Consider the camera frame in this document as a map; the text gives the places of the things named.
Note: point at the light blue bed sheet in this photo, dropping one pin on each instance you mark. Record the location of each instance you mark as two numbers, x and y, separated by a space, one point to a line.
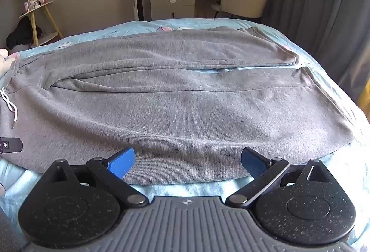
341 171

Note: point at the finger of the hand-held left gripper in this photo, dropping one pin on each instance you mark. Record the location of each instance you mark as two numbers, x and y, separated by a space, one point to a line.
8 145

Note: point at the white and grey nightstand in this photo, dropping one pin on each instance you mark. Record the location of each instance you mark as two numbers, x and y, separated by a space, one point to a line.
172 6

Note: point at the white shell-back chair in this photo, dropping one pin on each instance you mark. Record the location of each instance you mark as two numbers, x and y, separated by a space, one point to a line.
245 0

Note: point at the black bag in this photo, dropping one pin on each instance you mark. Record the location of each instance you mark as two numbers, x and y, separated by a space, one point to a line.
21 32

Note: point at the grey pants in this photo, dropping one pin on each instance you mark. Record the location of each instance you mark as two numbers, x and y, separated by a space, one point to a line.
173 113

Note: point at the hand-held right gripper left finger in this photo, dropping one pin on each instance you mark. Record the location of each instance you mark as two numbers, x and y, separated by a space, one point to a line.
121 162

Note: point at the grey curtain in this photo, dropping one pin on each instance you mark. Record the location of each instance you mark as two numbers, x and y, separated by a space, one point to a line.
318 9

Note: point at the person's left hand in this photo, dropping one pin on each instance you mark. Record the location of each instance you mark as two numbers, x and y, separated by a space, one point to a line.
4 63

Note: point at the yellow curtain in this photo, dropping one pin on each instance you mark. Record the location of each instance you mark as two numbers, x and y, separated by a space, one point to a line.
363 103

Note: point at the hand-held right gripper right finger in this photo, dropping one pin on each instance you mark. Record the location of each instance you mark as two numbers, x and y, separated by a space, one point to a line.
255 163

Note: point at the wooden round side table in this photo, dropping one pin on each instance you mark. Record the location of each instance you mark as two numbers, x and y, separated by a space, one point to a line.
36 9

